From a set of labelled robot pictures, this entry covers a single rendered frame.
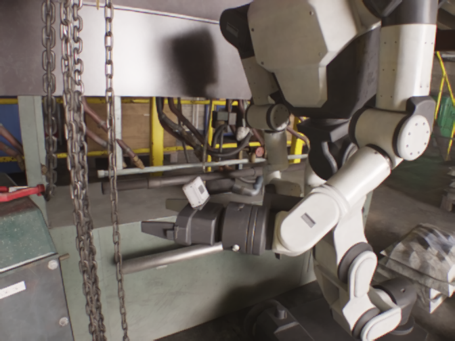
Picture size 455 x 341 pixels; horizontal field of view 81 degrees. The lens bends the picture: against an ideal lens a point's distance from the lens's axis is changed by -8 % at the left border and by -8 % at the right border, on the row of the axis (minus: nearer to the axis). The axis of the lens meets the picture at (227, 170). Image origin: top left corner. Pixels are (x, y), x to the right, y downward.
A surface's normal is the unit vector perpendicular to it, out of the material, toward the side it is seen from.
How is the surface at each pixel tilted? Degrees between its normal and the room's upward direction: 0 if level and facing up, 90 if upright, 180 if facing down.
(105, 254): 90
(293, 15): 114
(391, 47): 98
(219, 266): 90
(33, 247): 45
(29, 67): 90
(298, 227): 55
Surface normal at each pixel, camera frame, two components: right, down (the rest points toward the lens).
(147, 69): 0.50, 0.27
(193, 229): -0.20, 0.26
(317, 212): -0.13, -0.33
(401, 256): -0.75, -0.33
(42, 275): 0.76, 0.23
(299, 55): -0.74, 0.51
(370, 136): -0.91, 0.26
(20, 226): 0.58, -0.51
